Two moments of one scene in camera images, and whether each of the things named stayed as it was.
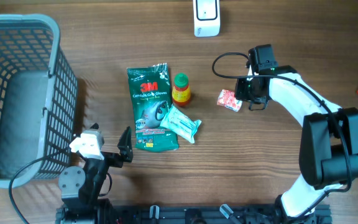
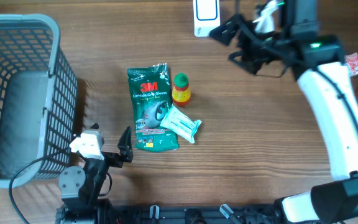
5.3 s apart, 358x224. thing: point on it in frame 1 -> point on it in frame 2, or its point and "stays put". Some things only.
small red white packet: (227, 99) -> (355, 65)
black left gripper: (124, 145) stays put
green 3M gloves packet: (150, 93) stays put
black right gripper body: (245, 89) -> (259, 46)
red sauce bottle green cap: (181, 93) stays put
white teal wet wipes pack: (181, 124) stays put
